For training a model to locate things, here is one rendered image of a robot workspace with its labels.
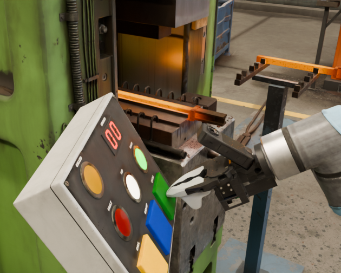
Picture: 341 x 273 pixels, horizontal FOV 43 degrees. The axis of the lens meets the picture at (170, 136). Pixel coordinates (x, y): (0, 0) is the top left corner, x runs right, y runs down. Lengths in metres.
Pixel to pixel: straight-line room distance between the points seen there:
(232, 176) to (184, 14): 0.49
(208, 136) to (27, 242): 0.79
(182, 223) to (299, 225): 1.37
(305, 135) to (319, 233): 1.79
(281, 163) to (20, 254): 0.94
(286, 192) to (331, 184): 2.00
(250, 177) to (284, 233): 1.67
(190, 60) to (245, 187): 0.78
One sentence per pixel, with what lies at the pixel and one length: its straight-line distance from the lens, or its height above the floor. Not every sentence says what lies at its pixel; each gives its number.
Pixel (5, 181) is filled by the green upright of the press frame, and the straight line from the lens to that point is 1.33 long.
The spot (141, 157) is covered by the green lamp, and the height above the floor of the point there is 1.09.
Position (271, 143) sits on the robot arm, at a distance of 0.80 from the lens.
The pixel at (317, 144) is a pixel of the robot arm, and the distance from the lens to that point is 0.79.
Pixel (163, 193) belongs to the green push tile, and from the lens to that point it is 0.87.
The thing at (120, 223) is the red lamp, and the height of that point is 1.10.
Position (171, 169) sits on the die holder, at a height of 0.89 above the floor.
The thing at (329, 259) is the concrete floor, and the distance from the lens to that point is 2.41.
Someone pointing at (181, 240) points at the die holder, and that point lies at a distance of 1.34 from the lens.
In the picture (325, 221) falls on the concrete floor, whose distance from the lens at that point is 2.67.
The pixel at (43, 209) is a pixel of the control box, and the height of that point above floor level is 1.16.
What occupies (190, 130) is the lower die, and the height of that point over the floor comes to 0.94.
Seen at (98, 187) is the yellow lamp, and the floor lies 1.15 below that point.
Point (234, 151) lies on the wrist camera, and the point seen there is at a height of 1.13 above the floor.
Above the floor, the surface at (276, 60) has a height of 1.03.
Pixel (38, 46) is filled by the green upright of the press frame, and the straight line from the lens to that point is 0.95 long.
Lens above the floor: 1.50
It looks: 26 degrees down
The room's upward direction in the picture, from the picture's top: 2 degrees clockwise
